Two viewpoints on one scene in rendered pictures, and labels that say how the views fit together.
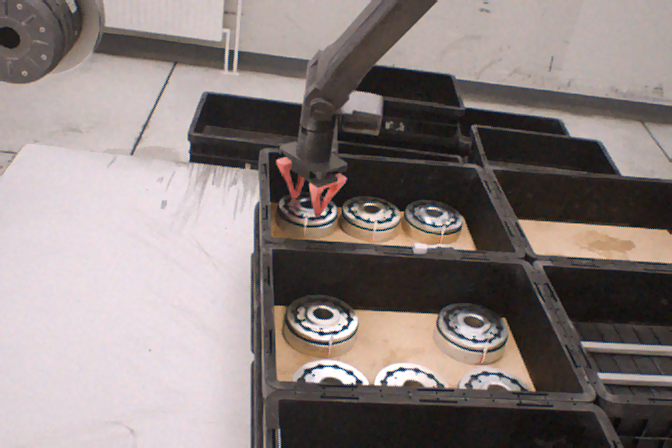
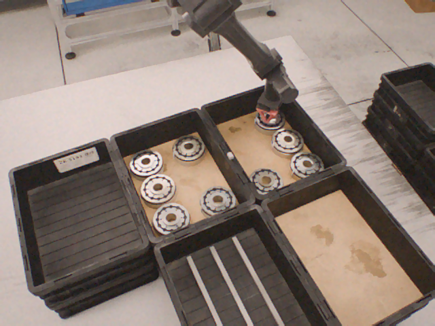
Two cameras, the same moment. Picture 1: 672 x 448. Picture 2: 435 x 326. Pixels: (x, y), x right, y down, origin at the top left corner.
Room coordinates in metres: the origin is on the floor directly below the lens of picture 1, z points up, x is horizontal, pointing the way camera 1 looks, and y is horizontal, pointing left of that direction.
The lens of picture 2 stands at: (0.81, -0.79, 1.81)
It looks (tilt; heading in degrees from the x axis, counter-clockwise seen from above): 53 degrees down; 75
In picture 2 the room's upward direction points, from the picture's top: straight up
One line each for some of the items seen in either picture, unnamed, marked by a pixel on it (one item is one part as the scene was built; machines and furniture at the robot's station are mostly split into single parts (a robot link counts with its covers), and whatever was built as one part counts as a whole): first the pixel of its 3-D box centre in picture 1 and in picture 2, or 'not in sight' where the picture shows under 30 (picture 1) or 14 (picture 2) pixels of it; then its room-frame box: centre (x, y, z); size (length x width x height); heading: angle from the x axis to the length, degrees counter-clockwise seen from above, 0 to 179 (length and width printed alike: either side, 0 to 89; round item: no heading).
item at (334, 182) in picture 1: (316, 187); (269, 110); (1.21, 0.04, 0.91); 0.07 x 0.07 x 0.09; 47
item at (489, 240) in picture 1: (377, 231); (268, 146); (1.17, -0.07, 0.87); 0.40 x 0.30 x 0.11; 100
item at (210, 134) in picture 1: (259, 189); (412, 126); (2.12, 0.23, 0.37); 0.40 x 0.30 x 0.45; 94
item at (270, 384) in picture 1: (413, 321); (178, 169); (0.87, -0.12, 0.92); 0.40 x 0.30 x 0.02; 100
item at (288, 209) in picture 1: (307, 208); (270, 117); (1.22, 0.05, 0.86); 0.10 x 0.10 x 0.01
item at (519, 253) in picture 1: (382, 205); (269, 135); (1.17, -0.07, 0.92); 0.40 x 0.30 x 0.02; 100
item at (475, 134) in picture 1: (526, 220); not in sight; (2.18, -0.57, 0.37); 0.40 x 0.30 x 0.45; 94
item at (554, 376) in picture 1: (406, 351); (179, 179); (0.87, -0.12, 0.87); 0.40 x 0.30 x 0.11; 100
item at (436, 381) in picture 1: (412, 391); (158, 188); (0.81, -0.13, 0.86); 0.10 x 0.10 x 0.01
